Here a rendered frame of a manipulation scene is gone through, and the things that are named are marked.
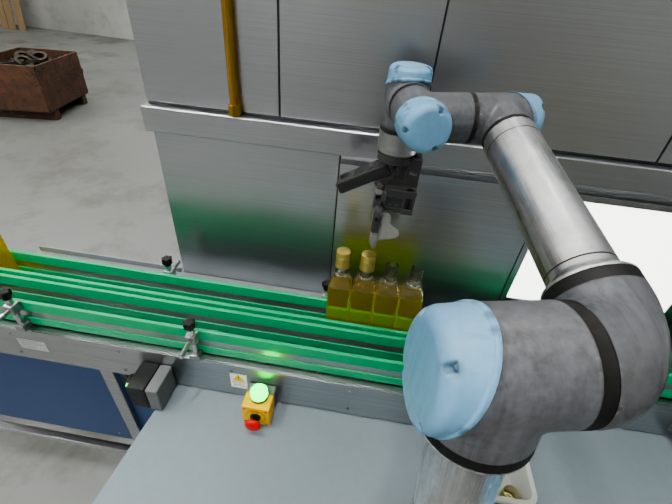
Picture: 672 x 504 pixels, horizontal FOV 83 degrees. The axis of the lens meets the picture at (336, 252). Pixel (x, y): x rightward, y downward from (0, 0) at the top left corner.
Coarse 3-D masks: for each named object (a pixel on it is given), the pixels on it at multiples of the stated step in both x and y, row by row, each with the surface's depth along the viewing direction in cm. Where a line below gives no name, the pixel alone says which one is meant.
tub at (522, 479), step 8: (528, 464) 84; (520, 472) 85; (528, 472) 83; (504, 480) 88; (512, 480) 87; (520, 480) 84; (528, 480) 82; (520, 488) 84; (528, 488) 81; (520, 496) 83; (528, 496) 80; (536, 496) 79
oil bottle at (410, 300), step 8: (400, 288) 93; (408, 288) 90; (416, 288) 90; (400, 296) 91; (408, 296) 90; (416, 296) 90; (400, 304) 92; (408, 304) 91; (416, 304) 91; (400, 312) 93; (408, 312) 93; (416, 312) 92; (400, 320) 95; (408, 320) 94; (392, 328) 98; (400, 328) 96; (408, 328) 96
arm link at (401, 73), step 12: (396, 72) 62; (408, 72) 61; (420, 72) 61; (432, 72) 63; (396, 84) 63; (408, 84) 69; (420, 84) 68; (384, 96) 67; (384, 108) 67; (384, 120) 68
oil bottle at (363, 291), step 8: (360, 280) 91; (368, 280) 91; (352, 288) 92; (360, 288) 91; (368, 288) 91; (352, 296) 93; (360, 296) 92; (368, 296) 92; (352, 304) 94; (360, 304) 94; (368, 304) 93; (352, 312) 96; (360, 312) 95; (368, 312) 95; (352, 320) 97; (360, 320) 97; (368, 320) 97
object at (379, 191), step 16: (384, 160) 71; (400, 160) 70; (416, 160) 71; (400, 176) 74; (416, 176) 73; (384, 192) 75; (400, 192) 74; (416, 192) 74; (384, 208) 78; (400, 208) 77
